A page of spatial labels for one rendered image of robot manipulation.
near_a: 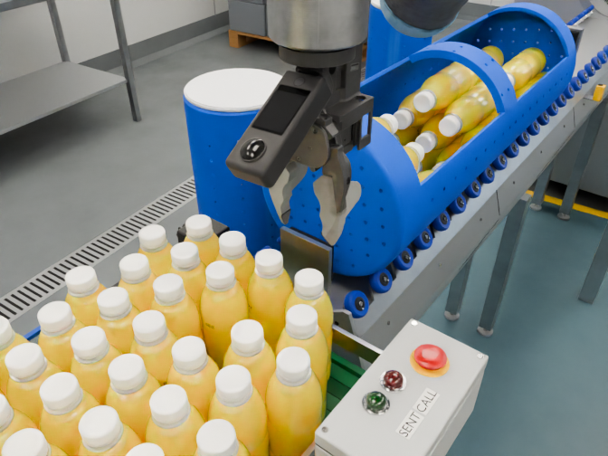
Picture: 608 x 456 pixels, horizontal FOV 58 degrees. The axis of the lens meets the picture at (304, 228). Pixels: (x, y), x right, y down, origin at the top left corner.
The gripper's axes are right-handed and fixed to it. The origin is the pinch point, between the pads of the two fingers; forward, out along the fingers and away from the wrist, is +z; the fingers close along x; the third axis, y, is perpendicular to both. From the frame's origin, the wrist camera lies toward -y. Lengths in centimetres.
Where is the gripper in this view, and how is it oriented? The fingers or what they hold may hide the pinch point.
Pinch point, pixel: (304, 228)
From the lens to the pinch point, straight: 61.0
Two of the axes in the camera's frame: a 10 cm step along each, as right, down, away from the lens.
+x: -7.9, -3.5, 4.9
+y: 6.1, -4.7, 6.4
